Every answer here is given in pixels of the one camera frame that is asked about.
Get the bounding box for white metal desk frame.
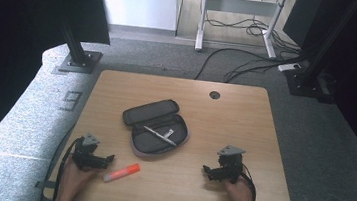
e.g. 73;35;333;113
194;0;291;61

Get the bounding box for long black floor cable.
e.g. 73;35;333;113
193;43;306;92

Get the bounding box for grey tape strip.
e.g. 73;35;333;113
34;179;58;191

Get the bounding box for person's right hand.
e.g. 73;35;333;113
222;178;258;201

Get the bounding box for orange highlighter marker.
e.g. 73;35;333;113
102;159;143;187

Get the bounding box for person's left hand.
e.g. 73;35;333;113
55;156;108;201

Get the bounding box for tangle of black cables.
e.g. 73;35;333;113
201;12;305;56

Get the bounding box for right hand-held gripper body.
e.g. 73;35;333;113
213;144;247;185

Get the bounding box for black zip pencil case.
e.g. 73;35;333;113
117;94;194;164

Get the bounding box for hand-held gripper black cable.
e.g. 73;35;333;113
51;133;84;201
237;163;260;201

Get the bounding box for left hand-held gripper black cable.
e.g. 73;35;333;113
51;133;84;201

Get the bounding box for black metal stand with base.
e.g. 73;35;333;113
281;0;357;107
53;17;107;76

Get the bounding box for silver pen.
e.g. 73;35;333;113
142;125;179;148

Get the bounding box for right hand-held gripper black cable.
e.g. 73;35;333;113
237;163;260;201

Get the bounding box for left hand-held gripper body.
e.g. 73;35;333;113
70;131;106;174

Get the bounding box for white power strip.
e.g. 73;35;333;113
276;61;303;75

